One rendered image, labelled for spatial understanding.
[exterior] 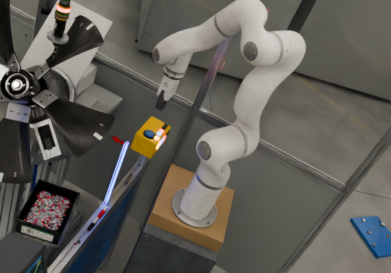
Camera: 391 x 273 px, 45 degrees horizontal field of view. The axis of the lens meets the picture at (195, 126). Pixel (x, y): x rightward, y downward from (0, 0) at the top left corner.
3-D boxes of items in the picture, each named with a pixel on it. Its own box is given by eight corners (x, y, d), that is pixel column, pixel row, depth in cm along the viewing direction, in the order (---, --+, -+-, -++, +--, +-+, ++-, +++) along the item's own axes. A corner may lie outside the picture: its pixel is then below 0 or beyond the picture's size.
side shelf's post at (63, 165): (53, 198, 290) (79, 92, 242) (58, 201, 289) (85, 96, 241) (49, 202, 286) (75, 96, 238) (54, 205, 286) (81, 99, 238)
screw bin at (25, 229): (36, 190, 188) (39, 178, 184) (77, 204, 190) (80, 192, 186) (13, 231, 170) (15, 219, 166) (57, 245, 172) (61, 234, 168)
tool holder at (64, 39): (46, 28, 161) (51, 2, 155) (67, 32, 164) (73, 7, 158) (46, 42, 155) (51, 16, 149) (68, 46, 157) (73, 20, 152)
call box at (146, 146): (145, 133, 214) (151, 114, 208) (164, 143, 213) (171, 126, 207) (128, 151, 201) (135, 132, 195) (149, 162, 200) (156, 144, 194)
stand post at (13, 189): (-3, 243, 254) (18, 116, 201) (11, 251, 253) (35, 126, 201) (-8, 248, 250) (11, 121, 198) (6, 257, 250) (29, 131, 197)
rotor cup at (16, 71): (16, 69, 182) (0, 60, 169) (52, 75, 181) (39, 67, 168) (7, 105, 180) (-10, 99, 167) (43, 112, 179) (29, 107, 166)
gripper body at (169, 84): (177, 81, 174) (167, 104, 180) (187, 70, 182) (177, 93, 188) (159, 71, 174) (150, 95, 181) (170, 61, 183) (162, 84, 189)
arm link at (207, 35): (203, 36, 145) (152, 70, 169) (240, 36, 155) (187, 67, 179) (196, 10, 146) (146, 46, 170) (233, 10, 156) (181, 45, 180)
